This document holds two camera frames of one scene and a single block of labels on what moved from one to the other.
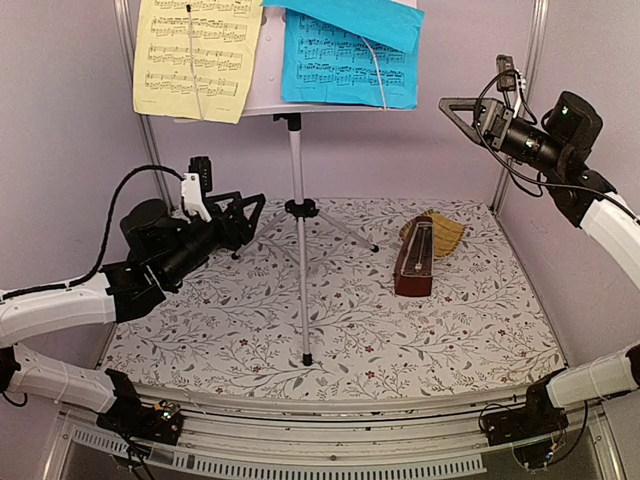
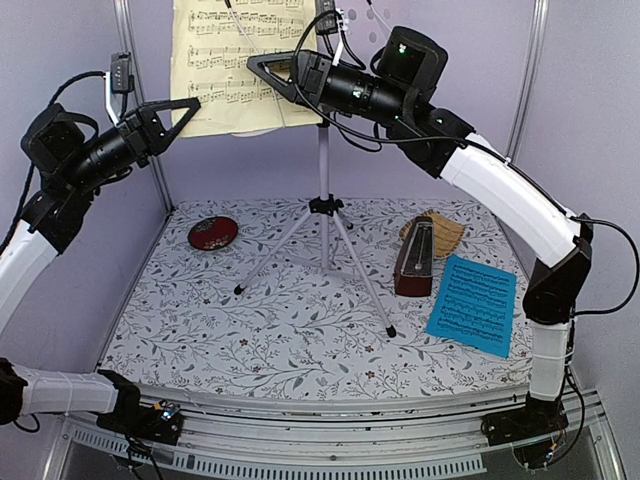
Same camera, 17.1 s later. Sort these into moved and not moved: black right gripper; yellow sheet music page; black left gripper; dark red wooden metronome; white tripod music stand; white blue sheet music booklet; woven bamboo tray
Moved: yellow sheet music page; black right gripper; white blue sheet music booklet; black left gripper; white tripod music stand
Not moved: dark red wooden metronome; woven bamboo tray
